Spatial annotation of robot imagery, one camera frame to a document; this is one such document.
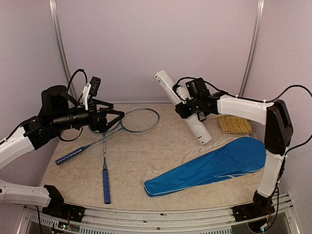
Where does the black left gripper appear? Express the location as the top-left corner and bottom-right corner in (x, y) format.
(51, 98), (124, 132)

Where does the white shuttlecock tube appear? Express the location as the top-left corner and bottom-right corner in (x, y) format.
(153, 69), (212, 145)

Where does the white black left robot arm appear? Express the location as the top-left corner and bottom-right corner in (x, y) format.
(0, 85), (125, 217)

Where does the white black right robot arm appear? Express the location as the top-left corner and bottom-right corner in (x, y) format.
(173, 88), (293, 216)

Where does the left blue badminton racket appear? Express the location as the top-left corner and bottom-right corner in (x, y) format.
(55, 114), (122, 166)

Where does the blue badminton racket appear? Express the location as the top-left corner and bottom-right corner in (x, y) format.
(55, 114), (122, 166)
(101, 108), (159, 205)

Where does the right blue badminton racket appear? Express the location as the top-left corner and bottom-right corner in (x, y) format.
(101, 108), (159, 205)

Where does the blue racket cover bag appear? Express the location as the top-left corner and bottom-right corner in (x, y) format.
(143, 136), (266, 197)

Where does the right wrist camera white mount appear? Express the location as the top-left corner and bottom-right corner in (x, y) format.
(173, 84), (190, 101)

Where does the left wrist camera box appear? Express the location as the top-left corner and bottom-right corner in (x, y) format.
(89, 76), (101, 97)

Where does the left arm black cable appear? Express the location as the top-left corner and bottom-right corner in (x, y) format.
(66, 69), (88, 98)

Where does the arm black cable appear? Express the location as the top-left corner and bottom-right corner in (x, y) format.
(66, 69), (88, 98)
(174, 77), (312, 156)

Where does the left aluminium corner post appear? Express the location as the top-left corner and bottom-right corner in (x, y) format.
(49, 0), (70, 81)

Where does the aluminium corner post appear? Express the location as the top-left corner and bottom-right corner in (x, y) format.
(239, 0), (265, 97)
(49, 0), (70, 81)

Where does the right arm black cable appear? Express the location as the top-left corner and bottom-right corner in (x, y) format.
(174, 77), (312, 156)

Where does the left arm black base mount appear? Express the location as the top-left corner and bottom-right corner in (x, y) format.
(42, 185), (85, 223)

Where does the right aluminium corner post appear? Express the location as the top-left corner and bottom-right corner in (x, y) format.
(239, 0), (265, 97)

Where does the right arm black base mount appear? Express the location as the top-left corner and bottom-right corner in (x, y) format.
(232, 191), (275, 222)

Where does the aluminium front rail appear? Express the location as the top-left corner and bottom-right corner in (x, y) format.
(17, 194), (302, 234)

